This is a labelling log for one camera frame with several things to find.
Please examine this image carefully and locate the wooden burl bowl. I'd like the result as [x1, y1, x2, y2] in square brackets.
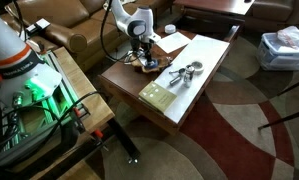
[131, 54, 174, 75]

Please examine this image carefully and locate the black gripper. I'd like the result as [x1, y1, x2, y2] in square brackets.
[130, 34, 157, 66]

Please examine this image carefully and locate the white device box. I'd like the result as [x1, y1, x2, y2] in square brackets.
[34, 17, 52, 31]

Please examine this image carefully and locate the white paper sheet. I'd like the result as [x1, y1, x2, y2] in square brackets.
[155, 31, 193, 55]

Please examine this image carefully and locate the patterned area rug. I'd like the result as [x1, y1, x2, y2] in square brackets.
[85, 31, 299, 180]

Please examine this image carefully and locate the white masking tape roll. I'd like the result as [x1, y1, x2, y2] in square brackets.
[190, 60, 205, 75]

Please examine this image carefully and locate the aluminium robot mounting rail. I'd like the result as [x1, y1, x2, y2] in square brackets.
[0, 49, 91, 168]

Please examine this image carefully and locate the black power cable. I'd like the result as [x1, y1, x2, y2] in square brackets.
[38, 90, 105, 145]

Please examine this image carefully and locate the brown leather couch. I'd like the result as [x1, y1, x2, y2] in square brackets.
[4, 0, 175, 73]
[244, 0, 299, 33]

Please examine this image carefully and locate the clear plastic storage bin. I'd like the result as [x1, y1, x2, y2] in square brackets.
[256, 31, 299, 72]

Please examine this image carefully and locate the brown wooden coffee table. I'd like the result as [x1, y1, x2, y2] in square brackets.
[97, 8, 242, 136]

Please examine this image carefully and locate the white round speaker puck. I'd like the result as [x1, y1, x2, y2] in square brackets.
[164, 23, 177, 35]

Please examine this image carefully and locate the red handled clamp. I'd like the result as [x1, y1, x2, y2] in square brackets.
[71, 106, 87, 135]
[91, 128, 110, 152]

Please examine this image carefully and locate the green booklet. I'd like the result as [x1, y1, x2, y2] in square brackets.
[137, 81, 179, 115]

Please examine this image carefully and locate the large white slab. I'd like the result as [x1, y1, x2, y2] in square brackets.
[153, 33, 231, 125]

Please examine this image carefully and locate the silver metal key tool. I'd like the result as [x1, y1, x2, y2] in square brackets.
[168, 67, 187, 77]

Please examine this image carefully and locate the silver metal cylinder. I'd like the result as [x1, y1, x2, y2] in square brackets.
[169, 75, 184, 87]

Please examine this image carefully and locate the light wooden robot bench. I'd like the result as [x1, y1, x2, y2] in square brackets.
[7, 46, 142, 180]

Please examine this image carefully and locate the black device box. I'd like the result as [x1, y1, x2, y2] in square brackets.
[25, 23, 41, 35]

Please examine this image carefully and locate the white crumpled plastic bag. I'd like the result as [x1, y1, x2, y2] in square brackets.
[276, 25, 299, 52]

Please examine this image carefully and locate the blue masking tape roll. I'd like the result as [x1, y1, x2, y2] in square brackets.
[144, 60, 160, 71]

